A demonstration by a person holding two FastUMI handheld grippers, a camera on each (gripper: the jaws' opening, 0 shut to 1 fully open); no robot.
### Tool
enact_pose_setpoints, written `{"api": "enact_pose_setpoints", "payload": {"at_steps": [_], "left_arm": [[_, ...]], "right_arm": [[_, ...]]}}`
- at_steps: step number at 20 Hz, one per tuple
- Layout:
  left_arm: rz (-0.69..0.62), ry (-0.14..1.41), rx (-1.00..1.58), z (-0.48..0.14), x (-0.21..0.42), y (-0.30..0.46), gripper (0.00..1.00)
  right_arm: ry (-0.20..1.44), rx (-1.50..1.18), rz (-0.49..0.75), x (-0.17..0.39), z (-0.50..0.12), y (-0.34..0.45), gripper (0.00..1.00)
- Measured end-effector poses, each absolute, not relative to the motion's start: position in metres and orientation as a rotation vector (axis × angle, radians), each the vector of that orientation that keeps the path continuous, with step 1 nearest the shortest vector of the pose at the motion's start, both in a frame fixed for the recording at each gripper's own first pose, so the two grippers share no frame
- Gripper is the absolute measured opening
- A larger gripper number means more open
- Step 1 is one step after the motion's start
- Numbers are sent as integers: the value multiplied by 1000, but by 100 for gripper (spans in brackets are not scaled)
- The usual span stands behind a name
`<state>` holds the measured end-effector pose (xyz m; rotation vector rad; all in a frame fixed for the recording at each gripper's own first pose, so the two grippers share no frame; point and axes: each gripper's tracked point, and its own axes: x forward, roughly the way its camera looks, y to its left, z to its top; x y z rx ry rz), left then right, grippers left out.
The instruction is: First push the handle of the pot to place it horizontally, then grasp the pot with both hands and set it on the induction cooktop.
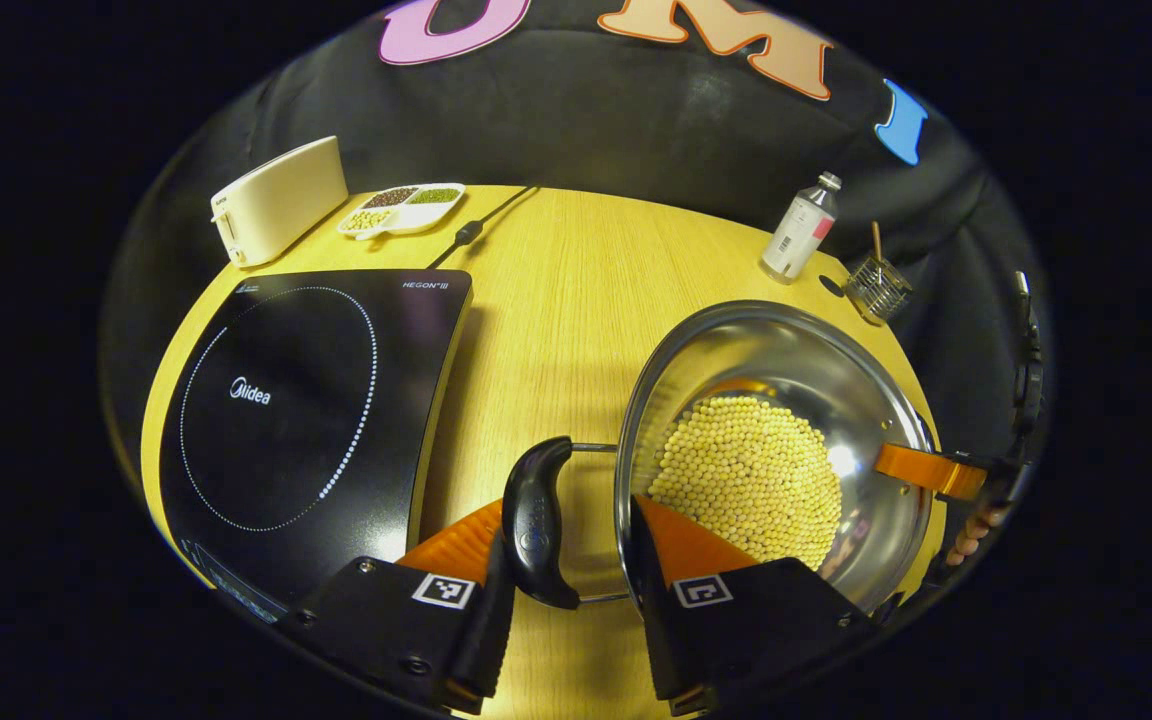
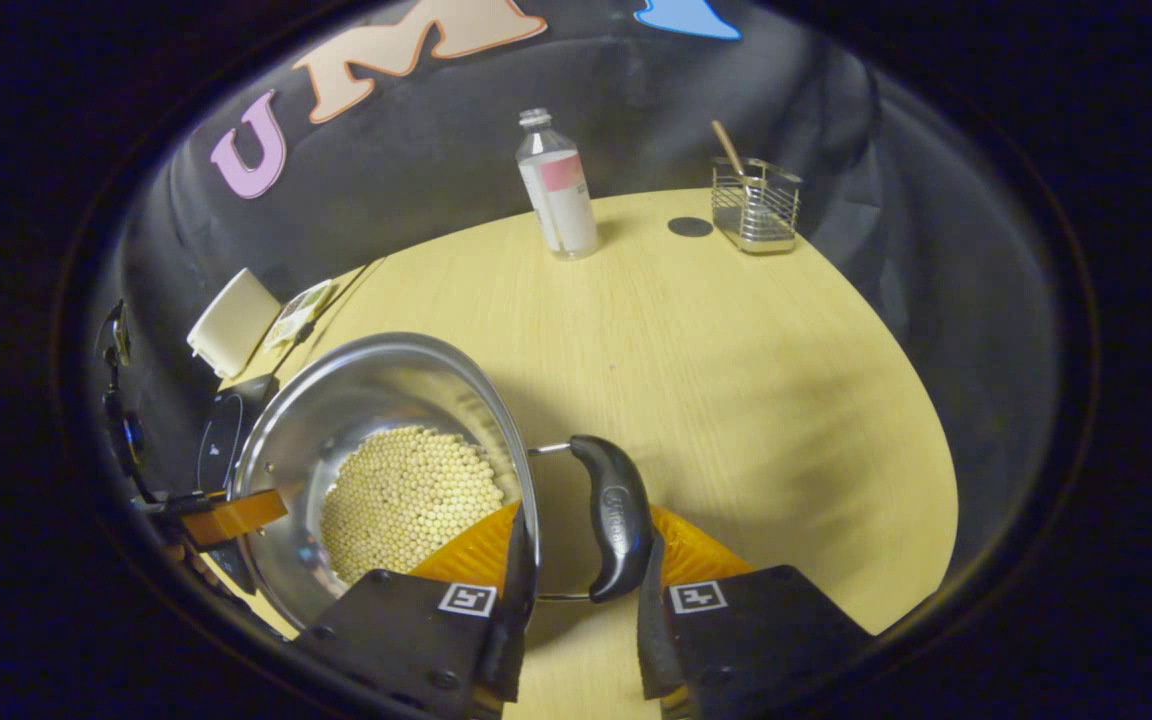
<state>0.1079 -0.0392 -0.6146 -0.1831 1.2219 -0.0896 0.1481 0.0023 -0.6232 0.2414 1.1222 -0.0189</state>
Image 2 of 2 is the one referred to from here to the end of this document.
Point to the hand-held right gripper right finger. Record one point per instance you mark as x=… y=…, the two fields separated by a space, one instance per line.
x=648 y=640

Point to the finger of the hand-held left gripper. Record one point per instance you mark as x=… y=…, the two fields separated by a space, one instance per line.
x=231 y=568
x=236 y=515

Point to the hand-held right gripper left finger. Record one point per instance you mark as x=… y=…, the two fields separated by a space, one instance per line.
x=511 y=640

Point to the black induction cooktop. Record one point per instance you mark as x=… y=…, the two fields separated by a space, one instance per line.
x=226 y=430

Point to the pile of yellow soybeans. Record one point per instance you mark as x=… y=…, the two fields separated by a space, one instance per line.
x=406 y=500

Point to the white square device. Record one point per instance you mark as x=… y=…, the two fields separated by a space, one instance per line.
x=233 y=322

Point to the white divided seasoning dish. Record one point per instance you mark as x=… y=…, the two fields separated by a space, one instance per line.
x=298 y=312

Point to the black round table disc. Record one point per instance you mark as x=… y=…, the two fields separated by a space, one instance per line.
x=689 y=227

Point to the clear bottle with pink label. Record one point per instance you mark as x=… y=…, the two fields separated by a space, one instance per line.
x=566 y=215

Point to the wooden stick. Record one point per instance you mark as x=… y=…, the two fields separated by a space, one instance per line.
x=726 y=145

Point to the black backdrop cloth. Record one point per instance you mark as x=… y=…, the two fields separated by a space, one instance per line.
x=636 y=90

